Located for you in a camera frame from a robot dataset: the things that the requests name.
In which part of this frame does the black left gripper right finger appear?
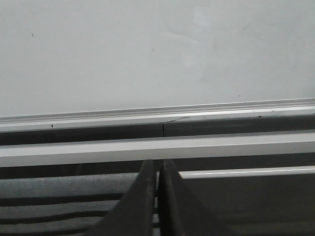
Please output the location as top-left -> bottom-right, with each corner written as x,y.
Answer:
157,160 -> 231,236

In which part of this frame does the white metal pegboard frame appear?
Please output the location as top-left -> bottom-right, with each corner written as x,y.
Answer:
0,130 -> 315,179

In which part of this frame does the white whiteboard with aluminium frame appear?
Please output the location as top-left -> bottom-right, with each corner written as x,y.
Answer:
0,0 -> 315,132

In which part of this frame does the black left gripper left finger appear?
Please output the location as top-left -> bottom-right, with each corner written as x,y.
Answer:
85,160 -> 157,236

